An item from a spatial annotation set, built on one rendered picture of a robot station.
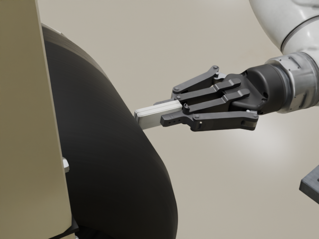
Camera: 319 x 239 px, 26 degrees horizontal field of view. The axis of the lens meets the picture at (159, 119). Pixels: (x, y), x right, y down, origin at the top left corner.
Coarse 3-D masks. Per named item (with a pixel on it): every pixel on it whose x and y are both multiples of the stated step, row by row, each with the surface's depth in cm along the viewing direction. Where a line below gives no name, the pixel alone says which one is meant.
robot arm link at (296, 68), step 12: (276, 60) 105; (288, 60) 105; (300, 60) 105; (312, 60) 106; (288, 72) 103; (300, 72) 104; (312, 72) 105; (288, 84) 104; (300, 84) 104; (312, 84) 105; (288, 96) 105; (300, 96) 104; (312, 96) 105; (288, 108) 105; (300, 108) 107
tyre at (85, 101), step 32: (64, 64) 80; (96, 64) 92; (64, 96) 74; (96, 96) 79; (64, 128) 70; (96, 128) 74; (128, 128) 79; (96, 160) 73; (128, 160) 77; (160, 160) 85; (96, 192) 73; (128, 192) 76; (160, 192) 83; (96, 224) 76; (128, 224) 79; (160, 224) 83
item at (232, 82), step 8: (232, 80) 103; (240, 80) 104; (208, 88) 103; (216, 88) 102; (224, 88) 102; (176, 96) 100; (184, 96) 100; (192, 96) 101; (200, 96) 101; (208, 96) 102; (216, 96) 103; (192, 104) 102
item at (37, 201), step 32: (0, 0) 24; (32, 0) 25; (0, 32) 25; (32, 32) 26; (0, 64) 26; (32, 64) 27; (0, 96) 27; (32, 96) 28; (0, 128) 29; (32, 128) 29; (0, 160) 30; (32, 160) 31; (64, 160) 34; (0, 192) 31; (32, 192) 32; (64, 192) 34; (0, 224) 33; (32, 224) 34; (64, 224) 35
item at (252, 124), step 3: (246, 111) 100; (249, 111) 100; (252, 111) 101; (255, 111) 101; (243, 120) 100; (243, 123) 100; (246, 123) 100; (249, 123) 100; (252, 123) 100; (255, 123) 100; (249, 126) 100; (252, 126) 100; (255, 126) 100
